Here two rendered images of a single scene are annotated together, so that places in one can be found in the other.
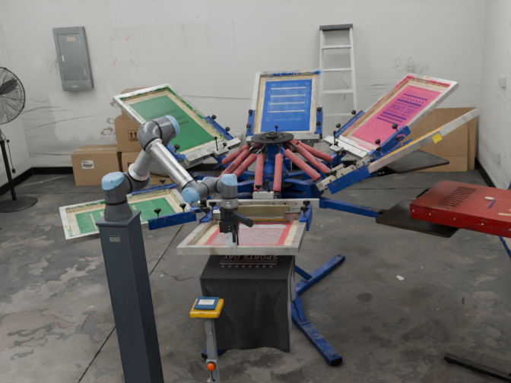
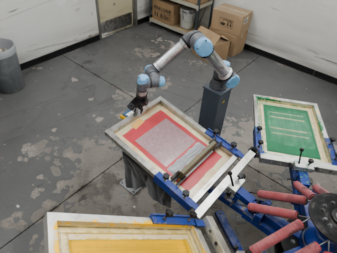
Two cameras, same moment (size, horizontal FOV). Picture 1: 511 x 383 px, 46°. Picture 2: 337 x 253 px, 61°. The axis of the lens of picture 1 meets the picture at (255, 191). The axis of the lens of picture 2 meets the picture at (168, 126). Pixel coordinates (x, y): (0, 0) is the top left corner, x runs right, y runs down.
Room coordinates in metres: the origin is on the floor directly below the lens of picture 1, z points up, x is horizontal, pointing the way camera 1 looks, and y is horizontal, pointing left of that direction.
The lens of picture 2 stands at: (3.58, -1.25, 2.54)
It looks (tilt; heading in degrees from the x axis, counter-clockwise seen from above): 42 degrees down; 118
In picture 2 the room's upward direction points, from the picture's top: 4 degrees clockwise
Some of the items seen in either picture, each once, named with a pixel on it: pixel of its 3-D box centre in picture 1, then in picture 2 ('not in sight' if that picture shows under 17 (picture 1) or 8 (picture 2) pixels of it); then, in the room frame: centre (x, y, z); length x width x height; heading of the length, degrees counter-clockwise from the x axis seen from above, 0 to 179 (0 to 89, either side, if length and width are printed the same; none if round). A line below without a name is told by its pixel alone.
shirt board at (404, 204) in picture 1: (359, 208); not in sight; (3.55, -0.66, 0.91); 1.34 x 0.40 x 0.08; 50
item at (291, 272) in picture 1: (290, 292); (147, 186); (2.86, -0.15, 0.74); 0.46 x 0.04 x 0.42; 170
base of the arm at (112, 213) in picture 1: (117, 207); (218, 81); (2.98, 0.74, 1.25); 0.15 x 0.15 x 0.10
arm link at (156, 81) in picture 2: (211, 186); (155, 80); (2.69, 0.21, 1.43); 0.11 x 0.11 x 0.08; 50
